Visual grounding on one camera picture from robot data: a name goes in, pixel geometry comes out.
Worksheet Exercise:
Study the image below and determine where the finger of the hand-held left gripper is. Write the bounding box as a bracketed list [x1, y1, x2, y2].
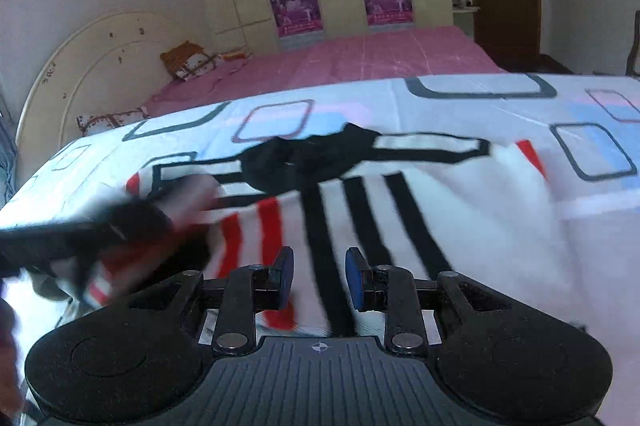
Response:
[95, 198, 174, 253]

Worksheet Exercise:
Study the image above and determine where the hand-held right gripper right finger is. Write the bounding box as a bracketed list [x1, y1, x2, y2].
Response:
[345, 247, 507, 355]

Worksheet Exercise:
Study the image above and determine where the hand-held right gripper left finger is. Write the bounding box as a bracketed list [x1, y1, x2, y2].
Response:
[127, 247, 296, 355]

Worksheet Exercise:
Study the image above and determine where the white black red striped sweater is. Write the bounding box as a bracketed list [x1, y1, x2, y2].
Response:
[30, 123, 591, 338]

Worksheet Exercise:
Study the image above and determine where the brown white patterned pillow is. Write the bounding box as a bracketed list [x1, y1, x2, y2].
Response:
[76, 106, 151, 137]

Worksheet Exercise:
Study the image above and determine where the cream round headboard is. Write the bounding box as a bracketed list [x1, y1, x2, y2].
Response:
[15, 10, 217, 148]

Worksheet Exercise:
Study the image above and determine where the orange patterned pillow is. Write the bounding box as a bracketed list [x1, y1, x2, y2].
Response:
[160, 41, 224, 82]

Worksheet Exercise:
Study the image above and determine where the white sheet with square print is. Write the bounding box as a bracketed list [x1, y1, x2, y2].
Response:
[0, 73, 640, 332]

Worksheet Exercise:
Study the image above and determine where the pink bed sheet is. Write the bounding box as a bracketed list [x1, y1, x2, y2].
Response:
[142, 26, 508, 119]

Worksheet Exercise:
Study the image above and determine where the dark wooden chair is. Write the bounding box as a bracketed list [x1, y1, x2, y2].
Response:
[625, 10, 640, 77]

